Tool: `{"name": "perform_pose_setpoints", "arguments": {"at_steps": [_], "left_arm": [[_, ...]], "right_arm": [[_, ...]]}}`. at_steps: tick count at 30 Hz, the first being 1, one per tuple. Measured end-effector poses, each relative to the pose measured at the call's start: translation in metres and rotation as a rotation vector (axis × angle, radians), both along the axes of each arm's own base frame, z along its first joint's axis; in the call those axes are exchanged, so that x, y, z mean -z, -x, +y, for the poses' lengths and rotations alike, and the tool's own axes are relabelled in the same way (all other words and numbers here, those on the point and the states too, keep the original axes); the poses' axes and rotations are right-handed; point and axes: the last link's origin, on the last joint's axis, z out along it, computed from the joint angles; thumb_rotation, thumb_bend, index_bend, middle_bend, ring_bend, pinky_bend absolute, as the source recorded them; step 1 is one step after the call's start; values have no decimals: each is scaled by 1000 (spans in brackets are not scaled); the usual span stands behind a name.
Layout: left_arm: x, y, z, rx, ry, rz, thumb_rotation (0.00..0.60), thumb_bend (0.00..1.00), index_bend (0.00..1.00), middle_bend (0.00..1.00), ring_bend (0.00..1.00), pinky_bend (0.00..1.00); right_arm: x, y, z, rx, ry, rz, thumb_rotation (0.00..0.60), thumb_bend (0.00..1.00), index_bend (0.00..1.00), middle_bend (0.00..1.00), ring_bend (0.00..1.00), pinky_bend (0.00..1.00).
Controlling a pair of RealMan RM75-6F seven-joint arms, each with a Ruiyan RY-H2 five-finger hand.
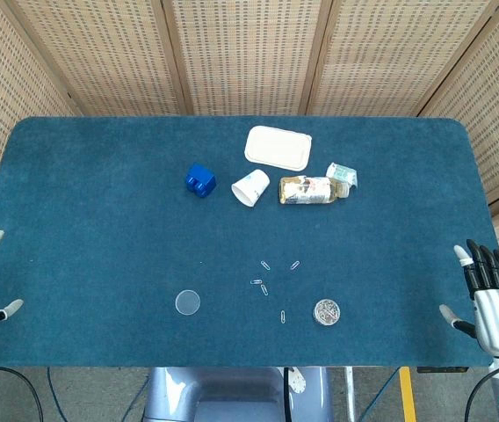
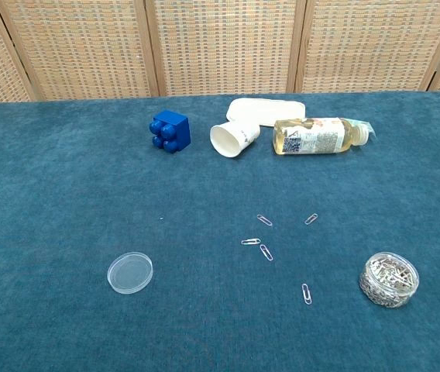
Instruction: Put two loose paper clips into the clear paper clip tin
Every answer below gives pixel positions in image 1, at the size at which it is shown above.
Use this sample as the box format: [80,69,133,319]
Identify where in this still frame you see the clear container of paperclips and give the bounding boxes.
[312,298,342,327]

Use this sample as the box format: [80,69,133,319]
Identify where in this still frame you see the clear round plastic lid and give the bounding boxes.
[174,288,202,317]

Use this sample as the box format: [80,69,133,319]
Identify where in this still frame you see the blue table cloth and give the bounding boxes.
[0,114,499,368]

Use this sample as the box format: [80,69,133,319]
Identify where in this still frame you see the white table leg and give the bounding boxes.
[344,367,358,422]

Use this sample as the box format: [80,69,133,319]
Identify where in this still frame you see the clear bottle with yellow liquid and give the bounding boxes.
[278,175,351,206]

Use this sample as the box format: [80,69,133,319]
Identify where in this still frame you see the blue toy building block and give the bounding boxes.
[184,163,217,199]

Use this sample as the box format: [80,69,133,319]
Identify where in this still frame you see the grey robot torso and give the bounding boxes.
[142,367,334,422]

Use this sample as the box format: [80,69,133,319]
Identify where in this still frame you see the white paper cup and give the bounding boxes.
[230,169,271,207]

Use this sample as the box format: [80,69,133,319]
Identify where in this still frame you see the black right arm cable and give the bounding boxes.
[463,356,499,422]

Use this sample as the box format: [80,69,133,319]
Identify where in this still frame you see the black floor cable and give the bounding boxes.
[0,366,45,422]

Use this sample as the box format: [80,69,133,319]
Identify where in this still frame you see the blue floor cable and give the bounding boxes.
[46,367,65,422]

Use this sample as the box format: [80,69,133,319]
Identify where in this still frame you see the black torso cable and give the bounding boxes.
[281,367,293,422]

